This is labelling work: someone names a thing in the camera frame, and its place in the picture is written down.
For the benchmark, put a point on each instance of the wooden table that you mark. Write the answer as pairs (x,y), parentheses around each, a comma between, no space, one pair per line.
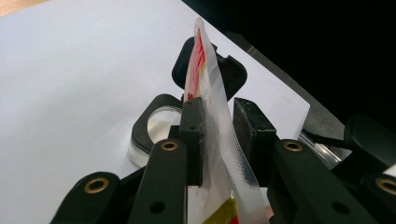
(12,6)

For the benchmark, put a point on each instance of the dark rounded object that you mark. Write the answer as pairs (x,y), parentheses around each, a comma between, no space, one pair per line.
(370,140)

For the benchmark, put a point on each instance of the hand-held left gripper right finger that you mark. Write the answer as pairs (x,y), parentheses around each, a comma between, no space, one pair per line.
(253,133)

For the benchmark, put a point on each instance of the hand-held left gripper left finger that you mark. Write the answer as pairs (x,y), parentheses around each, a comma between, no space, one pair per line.
(193,140)

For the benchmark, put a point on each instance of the clear jar with black lid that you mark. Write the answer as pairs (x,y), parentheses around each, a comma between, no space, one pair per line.
(143,124)

